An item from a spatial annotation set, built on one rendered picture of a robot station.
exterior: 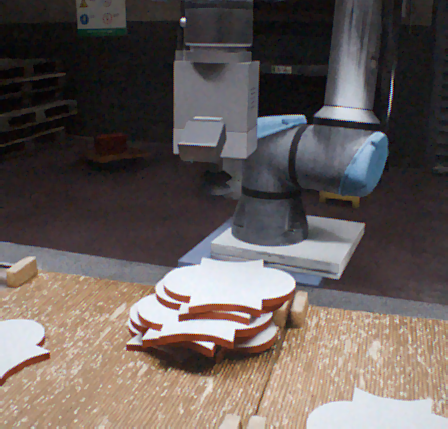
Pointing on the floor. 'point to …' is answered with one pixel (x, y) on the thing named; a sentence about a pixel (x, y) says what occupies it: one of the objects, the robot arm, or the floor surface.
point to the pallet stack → (31, 104)
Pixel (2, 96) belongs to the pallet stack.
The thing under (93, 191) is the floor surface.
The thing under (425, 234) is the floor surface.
